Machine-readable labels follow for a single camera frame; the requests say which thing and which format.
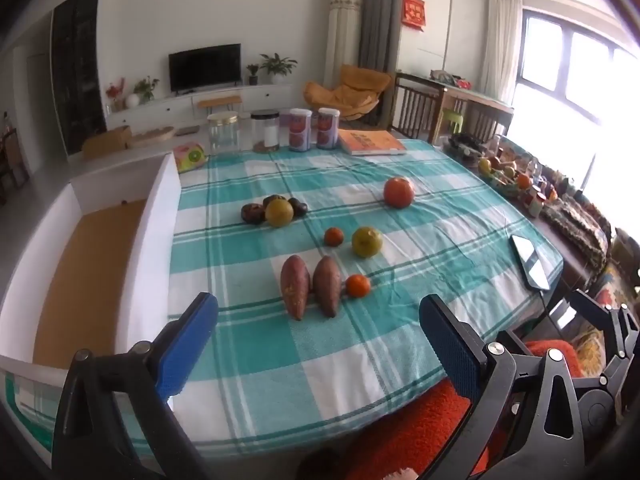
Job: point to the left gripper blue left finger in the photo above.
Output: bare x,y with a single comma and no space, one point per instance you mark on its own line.
90,438

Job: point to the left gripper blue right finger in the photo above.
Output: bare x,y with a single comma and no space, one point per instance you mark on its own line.
546,440

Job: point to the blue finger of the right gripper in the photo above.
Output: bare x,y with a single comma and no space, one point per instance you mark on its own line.
599,317

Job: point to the small orange tangerine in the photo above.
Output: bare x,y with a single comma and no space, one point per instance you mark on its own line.
357,286
333,237

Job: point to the red sweet potato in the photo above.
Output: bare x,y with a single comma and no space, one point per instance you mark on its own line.
295,286
327,286

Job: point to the large yellow-green citrus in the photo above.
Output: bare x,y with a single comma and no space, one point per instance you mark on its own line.
367,242

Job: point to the dark mangosteen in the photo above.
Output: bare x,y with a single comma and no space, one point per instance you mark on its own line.
271,198
253,214
300,209

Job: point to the yellow passion fruit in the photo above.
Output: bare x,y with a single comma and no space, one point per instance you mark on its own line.
279,213

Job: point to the dark mangosteen back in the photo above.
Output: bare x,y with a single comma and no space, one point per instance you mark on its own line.
271,198

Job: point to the black tablet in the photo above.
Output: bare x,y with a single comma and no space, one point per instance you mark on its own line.
530,262

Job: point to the orange fuzzy cushion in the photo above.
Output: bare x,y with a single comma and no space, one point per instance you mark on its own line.
403,444

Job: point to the fruit tray on side table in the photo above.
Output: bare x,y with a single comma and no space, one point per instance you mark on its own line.
521,179

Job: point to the wooden desk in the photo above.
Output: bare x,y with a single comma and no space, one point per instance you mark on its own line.
483,117

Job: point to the teal plaid tablecloth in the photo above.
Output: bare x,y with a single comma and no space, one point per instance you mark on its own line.
265,382

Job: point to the wooden chair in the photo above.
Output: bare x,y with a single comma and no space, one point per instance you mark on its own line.
417,107

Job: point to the fruit print tissue pack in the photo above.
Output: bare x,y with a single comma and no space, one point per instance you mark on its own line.
189,156

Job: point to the orange book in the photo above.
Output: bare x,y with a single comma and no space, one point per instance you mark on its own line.
369,142

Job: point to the glass jar gold lid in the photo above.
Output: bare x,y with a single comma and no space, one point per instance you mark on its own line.
224,132

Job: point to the white tv cabinet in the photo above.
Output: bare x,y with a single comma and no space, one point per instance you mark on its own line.
194,108

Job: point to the orange lounge chair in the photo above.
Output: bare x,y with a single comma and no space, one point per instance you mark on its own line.
356,95

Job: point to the clear jar black lid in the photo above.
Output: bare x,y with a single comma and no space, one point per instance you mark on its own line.
265,130

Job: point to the white standing air conditioner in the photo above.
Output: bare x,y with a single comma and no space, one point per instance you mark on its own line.
343,39

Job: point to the black television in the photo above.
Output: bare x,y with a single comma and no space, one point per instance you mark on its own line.
204,67

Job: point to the potted green plant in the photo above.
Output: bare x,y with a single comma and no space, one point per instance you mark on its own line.
277,67

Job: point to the red wall hanging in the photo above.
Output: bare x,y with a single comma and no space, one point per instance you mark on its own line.
413,14

